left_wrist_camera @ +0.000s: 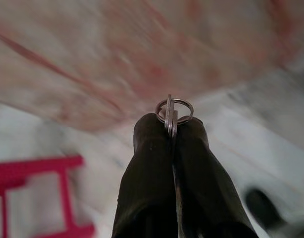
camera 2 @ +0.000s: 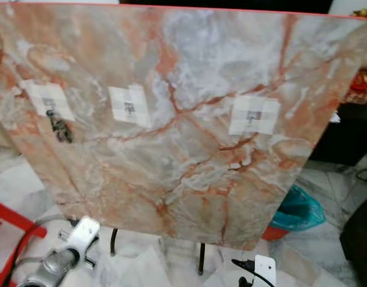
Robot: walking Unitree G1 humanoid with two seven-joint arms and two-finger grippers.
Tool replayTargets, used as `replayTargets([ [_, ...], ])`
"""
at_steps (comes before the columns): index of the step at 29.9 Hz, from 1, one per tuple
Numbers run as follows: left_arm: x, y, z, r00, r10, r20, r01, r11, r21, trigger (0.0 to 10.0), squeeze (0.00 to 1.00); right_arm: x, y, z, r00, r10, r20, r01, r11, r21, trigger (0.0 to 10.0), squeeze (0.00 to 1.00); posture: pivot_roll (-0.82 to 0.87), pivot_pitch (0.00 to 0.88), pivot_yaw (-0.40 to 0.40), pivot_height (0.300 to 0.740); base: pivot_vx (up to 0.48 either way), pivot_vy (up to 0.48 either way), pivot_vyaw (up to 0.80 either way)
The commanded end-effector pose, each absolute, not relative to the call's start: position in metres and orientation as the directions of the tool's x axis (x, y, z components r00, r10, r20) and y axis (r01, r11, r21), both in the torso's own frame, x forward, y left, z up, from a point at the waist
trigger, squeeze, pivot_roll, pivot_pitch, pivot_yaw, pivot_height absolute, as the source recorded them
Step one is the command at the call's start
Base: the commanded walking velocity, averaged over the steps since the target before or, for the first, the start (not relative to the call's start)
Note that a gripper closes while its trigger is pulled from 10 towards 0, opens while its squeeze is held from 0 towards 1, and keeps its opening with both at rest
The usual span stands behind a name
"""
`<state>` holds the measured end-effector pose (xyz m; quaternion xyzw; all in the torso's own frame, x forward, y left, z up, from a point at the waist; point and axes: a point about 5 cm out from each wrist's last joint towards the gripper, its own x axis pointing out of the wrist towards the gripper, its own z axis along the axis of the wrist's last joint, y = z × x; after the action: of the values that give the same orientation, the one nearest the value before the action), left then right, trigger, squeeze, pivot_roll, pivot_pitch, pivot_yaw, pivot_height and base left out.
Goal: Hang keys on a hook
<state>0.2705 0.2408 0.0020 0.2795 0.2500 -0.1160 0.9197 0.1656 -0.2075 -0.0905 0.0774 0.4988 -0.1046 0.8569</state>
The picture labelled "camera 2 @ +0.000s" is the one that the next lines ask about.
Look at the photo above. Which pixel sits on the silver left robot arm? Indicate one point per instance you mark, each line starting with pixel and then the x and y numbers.
pixel 55 269

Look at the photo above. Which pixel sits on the black board stand leg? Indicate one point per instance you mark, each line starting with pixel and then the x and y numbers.
pixel 115 242
pixel 202 260

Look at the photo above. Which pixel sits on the teal bag lined bin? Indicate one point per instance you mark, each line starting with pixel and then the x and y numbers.
pixel 297 212

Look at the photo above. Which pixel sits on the black bulky object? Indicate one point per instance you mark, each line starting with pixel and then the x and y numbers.
pixel 360 251

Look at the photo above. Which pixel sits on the red gold decoration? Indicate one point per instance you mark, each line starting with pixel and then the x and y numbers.
pixel 363 66

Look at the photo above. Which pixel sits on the dark key bunch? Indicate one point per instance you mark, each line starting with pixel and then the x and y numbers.
pixel 61 128

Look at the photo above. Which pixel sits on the black television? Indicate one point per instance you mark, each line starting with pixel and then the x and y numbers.
pixel 207 5

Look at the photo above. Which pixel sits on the red plastic stool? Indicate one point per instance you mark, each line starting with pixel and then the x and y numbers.
pixel 13 224

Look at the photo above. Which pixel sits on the red-edged marble pattern board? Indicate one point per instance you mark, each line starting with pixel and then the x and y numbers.
pixel 177 179

